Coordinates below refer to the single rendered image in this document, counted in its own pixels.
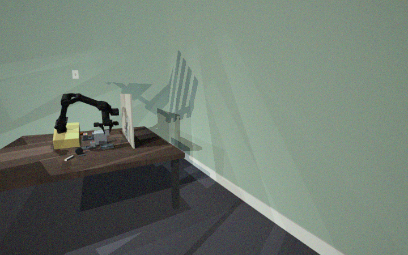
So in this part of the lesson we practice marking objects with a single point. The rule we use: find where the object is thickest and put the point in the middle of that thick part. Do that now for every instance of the beige flat panel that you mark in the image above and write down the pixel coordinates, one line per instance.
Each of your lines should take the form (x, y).
(127, 118)

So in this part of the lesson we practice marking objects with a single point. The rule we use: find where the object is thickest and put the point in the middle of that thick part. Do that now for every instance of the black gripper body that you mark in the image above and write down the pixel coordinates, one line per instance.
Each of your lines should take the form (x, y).
(96, 124)

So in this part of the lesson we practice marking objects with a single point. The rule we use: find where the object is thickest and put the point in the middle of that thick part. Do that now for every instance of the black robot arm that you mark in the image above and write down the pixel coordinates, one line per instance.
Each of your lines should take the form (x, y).
(102, 106)

